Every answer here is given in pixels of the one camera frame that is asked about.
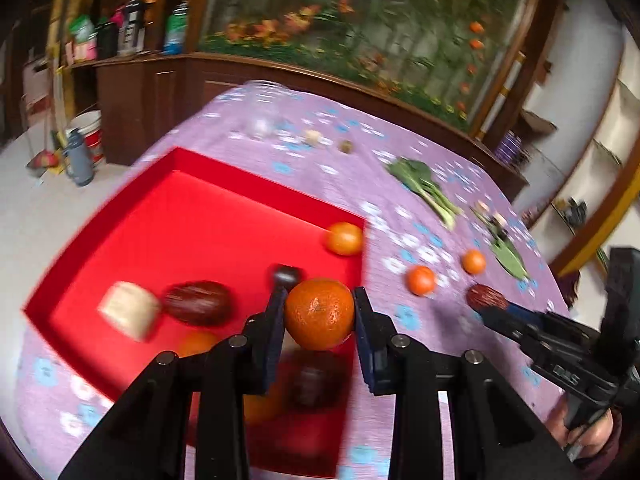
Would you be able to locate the large beige block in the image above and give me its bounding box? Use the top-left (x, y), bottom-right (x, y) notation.
top-left (97, 281), bottom-right (162, 343)

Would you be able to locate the large dark red jujube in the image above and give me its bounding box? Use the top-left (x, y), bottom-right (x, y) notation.
top-left (162, 281), bottom-right (233, 327)

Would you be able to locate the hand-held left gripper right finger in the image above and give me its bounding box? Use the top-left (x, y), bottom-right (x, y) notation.
top-left (353, 286), bottom-right (581, 480)

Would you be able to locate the green bok choy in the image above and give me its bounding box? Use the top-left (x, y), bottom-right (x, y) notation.
top-left (387, 157), bottom-right (463, 229)

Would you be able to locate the grey water bottle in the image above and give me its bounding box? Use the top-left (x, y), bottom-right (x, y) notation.
top-left (64, 128), bottom-right (96, 187)

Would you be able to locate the white red bucket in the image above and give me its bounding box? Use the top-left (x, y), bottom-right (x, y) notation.
top-left (67, 110), bottom-right (106, 166)

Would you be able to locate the dark purple plum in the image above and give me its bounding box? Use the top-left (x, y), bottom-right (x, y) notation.
top-left (270, 263), bottom-right (303, 291)

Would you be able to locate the green pink packet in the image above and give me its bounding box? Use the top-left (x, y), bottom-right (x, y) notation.
top-left (67, 15), bottom-right (97, 63)

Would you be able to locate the person's right hand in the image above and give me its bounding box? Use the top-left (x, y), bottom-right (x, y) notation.
top-left (547, 400), bottom-right (623, 462)

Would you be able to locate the green plastic bottle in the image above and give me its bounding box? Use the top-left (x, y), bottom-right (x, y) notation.
top-left (164, 4), bottom-right (190, 56)

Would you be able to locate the orange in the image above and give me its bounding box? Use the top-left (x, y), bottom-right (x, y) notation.
top-left (177, 330), bottom-right (221, 358)
top-left (326, 222), bottom-right (364, 257)
top-left (406, 265), bottom-right (437, 297)
top-left (284, 278), bottom-right (356, 352)
top-left (461, 249), bottom-right (487, 276)
top-left (242, 385), bottom-right (286, 426)

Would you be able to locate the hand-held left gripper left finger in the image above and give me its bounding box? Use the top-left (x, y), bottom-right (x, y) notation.
top-left (57, 287), bottom-right (288, 480)

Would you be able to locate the red tray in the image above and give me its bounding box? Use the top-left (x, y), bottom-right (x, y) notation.
top-left (22, 146), bottom-right (369, 479)

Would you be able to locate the small dark red jujube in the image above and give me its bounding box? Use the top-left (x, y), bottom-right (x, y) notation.
top-left (287, 360), bottom-right (343, 409)
top-left (467, 283), bottom-right (508, 313)

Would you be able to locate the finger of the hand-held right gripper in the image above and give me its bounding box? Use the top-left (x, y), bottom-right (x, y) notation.
top-left (479, 307), bottom-right (538, 348)
top-left (502, 302), bottom-right (558, 328)

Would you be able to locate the black silver flask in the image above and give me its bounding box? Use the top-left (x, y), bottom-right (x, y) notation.
top-left (117, 0), bottom-right (146, 56)

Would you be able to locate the purple floral tablecloth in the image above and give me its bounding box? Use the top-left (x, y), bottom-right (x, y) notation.
top-left (12, 80), bottom-right (576, 480)

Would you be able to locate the flat green leaf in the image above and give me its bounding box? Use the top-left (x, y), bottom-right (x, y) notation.
top-left (487, 237), bottom-right (531, 281)

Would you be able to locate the flower landscape glass panel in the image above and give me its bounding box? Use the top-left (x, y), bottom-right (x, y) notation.
top-left (200, 0), bottom-right (543, 131)

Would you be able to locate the clear plastic container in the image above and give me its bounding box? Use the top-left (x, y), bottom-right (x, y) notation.
top-left (242, 80), bottom-right (288, 141)

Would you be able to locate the black yellow object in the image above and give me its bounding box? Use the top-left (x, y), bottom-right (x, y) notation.
top-left (555, 199), bottom-right (588, 226)

